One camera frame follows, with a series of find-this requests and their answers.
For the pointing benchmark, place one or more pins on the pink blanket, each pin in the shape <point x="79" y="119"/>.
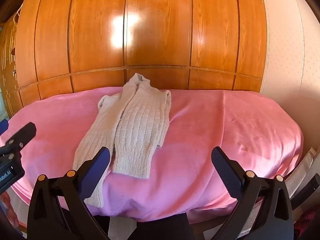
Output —
<point x="225" y="130"/>

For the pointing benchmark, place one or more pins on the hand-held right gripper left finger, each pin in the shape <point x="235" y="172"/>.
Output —
<point x="96" y="167"/>

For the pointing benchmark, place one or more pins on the patterned wooden cabinet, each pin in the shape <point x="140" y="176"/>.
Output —
<point x="7" y="67"/>

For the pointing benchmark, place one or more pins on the white knit sweater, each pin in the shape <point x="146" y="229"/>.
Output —
<point x="140" y="130"/>

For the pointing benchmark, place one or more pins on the black bar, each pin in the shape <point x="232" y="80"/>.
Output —
<point x="310" y="187"/>

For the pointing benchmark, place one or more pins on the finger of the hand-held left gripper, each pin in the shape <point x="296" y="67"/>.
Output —
<point x="25" y="132"/>

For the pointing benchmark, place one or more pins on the red patterned cloth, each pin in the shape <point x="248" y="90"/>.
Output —
<point x="308" y="220"/>

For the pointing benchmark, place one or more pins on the glossy wooden wardrobe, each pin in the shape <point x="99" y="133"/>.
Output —
<point x="162" y="30"/>

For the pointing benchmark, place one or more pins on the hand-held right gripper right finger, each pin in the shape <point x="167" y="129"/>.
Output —
<point x="226" y="172"/>

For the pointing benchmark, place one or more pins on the blue cloth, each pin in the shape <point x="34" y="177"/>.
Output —
<point x="3" y="127"/>

